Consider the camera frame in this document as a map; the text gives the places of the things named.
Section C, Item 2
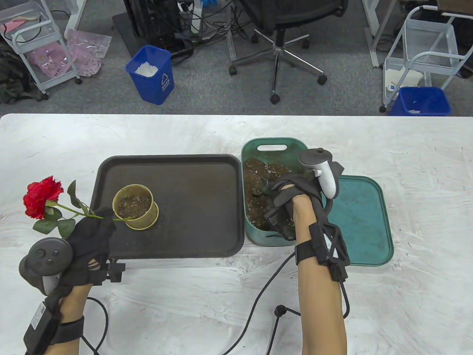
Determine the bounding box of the person's right hand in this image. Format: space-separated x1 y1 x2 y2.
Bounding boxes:
264 159 345 241

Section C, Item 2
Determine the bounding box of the person's left hand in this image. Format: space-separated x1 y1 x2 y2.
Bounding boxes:
61 207 117 301

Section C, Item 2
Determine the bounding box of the green plastic trowel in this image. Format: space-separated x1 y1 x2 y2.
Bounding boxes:
252 177 271 197

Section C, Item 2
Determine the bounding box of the brown potting mix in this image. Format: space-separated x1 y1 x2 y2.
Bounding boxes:
118 157 296 231

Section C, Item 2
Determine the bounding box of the gold flower pot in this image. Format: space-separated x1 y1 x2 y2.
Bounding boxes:
112 184 159 231

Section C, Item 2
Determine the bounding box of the red artificial rose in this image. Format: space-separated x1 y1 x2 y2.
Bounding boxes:
23 176 130 240

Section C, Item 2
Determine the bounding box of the green bin lid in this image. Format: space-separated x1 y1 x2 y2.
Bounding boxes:
323 175 394 267

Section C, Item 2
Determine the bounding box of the person's left forearm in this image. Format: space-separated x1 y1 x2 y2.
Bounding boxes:
37 285 93 355

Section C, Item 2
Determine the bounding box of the person's right forearm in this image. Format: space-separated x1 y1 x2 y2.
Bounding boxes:
292 194 348 355

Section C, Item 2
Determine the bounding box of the grey handheld controller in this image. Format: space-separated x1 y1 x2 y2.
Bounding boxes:
299 148 339 214
18 238 74 296

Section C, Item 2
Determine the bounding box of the green plastic bin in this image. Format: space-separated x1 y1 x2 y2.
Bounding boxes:
241 138 309 247

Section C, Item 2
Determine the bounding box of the black box with white label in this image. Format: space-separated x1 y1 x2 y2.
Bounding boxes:
23 301 85 355

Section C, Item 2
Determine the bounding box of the dark brown tray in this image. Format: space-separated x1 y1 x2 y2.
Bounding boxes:
82 154 245 259

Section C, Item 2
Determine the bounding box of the blue trash bin white symbol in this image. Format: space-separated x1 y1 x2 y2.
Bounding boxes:
125 45 175 105

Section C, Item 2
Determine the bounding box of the white desk leg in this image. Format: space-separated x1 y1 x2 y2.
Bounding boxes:
362 0 398 68
65 0 89 37

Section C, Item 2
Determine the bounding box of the black office chair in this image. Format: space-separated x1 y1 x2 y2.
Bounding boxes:
227 0 348 105

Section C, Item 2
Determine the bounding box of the black backpack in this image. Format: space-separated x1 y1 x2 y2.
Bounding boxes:
0 40 49 105

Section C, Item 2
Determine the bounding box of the pink plastic bag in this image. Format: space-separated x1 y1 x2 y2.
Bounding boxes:
67 30 112 77
29 41 71 78

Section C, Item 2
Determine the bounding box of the black computer tower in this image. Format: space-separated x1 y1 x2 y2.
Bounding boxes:
123 0 185 52

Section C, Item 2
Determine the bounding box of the black floor mat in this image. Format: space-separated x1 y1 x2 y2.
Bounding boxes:
112 13 148 58

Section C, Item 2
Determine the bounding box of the pink paper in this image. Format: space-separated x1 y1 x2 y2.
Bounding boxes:
0 18 28 34

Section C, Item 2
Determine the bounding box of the brown cardboard box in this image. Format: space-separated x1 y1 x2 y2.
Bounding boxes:
438 0 473 17

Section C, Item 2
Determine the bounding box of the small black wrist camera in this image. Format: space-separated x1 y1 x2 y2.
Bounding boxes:
107 259 127 283
266 213 296 241

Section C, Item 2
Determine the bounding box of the black cable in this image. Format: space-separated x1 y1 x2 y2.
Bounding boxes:
79 296 110 355
222 253 350 355

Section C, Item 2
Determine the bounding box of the black lattice wrist mount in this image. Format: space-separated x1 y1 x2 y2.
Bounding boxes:
295 221 351 282

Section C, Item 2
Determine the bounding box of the bundle of black cables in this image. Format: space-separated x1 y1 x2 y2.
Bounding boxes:
163 0 259 56

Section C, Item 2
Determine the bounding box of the white wire cart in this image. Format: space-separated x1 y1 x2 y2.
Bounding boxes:
0 0 82 94
379 6 473 113

